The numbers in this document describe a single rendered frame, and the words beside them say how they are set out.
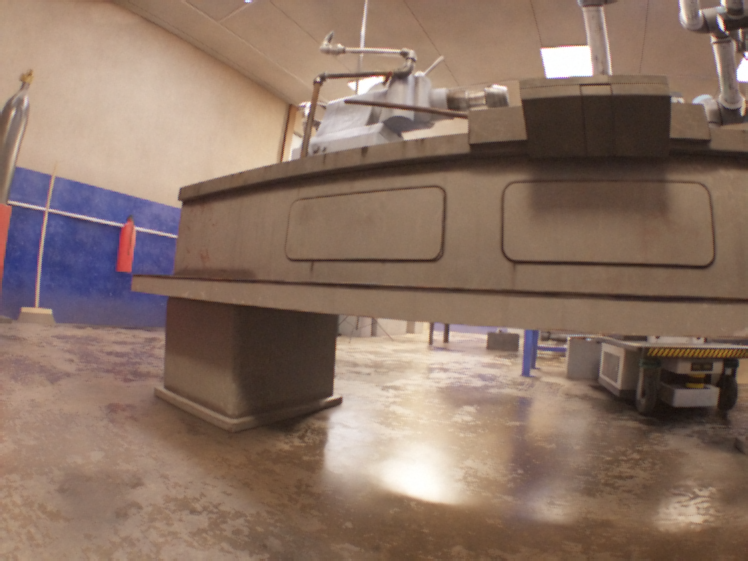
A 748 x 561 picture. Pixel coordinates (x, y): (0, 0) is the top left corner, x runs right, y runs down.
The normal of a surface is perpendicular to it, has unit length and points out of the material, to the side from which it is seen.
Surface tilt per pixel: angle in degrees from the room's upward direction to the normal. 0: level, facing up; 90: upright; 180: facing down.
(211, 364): 90
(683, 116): 90
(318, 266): 90
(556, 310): 90
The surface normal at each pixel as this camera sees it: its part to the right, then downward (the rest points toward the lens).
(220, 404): -0.49, -0.10
